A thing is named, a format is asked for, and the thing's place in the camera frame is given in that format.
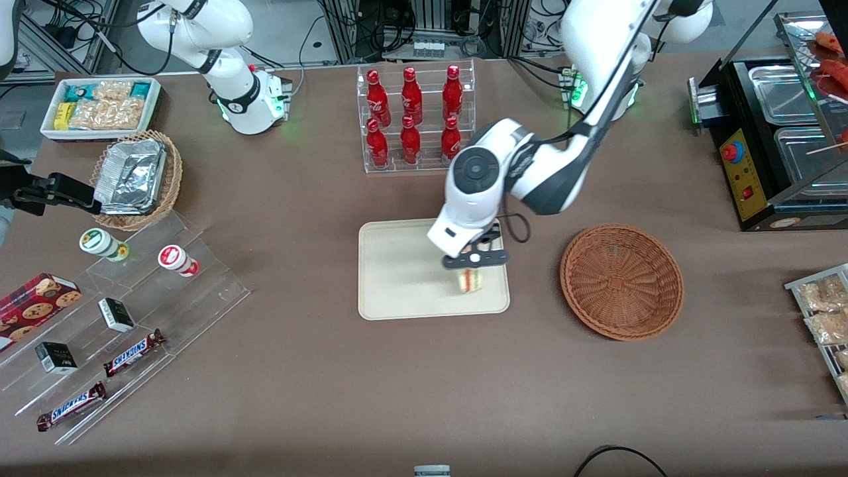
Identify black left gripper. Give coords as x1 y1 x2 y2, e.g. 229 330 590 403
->
442 225 509 284

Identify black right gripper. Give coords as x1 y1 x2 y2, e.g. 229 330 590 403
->
0 166 102 217

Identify cream plastic tray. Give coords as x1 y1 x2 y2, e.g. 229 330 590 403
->
358 215 511 321

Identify light wicker basket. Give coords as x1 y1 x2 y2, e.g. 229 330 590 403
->
89 130 184 232

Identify brown wicker basket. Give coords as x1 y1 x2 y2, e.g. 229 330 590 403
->
560 224 684 342

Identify green lid drink cup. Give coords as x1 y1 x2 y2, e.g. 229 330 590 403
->
79 228 130 263

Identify stack of foil containers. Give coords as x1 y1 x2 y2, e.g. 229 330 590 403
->
93 138 168 216

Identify white rectangular snack bin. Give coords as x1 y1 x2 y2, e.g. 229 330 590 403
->
40 77 162 142

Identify large clear cracker bag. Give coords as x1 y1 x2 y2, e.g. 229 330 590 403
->
68 97 146 131

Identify clear bag of crackers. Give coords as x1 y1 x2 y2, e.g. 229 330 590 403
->
93 80 134 102

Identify clear acrylic bottle rack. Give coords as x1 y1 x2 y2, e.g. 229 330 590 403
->
356 59 476 174

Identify red cookie box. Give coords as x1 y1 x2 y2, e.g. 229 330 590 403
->
0 272 83 353

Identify red lid drink cup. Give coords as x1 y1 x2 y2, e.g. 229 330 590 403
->
158 244 200 278

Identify small black box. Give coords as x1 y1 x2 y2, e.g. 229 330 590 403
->
34 342 78 375
98 297 135 333

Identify red cola bottle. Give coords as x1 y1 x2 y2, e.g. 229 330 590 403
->
366 70 392 128
401 66 423 125
366 118 390 168
441 116 462 164
400 115 421 165
443 64 464 123

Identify clear acrylic stepped display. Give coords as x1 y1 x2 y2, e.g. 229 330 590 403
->
0 211 251 446

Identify brown snickers bar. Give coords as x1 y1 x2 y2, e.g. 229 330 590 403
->
103 329 166 378
36 381 107 433

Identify black food warmer appliance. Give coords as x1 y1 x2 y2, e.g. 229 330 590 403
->
688 10 848 233

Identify clear bag of snacks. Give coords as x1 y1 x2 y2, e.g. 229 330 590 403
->
797 275 848 313
804 311 848 346

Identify steel warmer pan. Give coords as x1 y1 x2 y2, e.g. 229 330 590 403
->
773 126 848 201
748 64 825 127

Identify red sausages on skewers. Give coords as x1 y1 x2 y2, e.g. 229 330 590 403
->
814 30 848 95

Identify grey metal shelf frame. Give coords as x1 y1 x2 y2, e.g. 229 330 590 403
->
15 0 124 83

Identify black floor cable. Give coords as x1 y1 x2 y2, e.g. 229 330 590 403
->
573 445 670 477

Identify aluminium frame rack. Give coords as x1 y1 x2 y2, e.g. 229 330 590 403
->
317 0 534 65

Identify grey wire snack tray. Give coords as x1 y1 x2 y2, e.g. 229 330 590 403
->
784 264 848 405

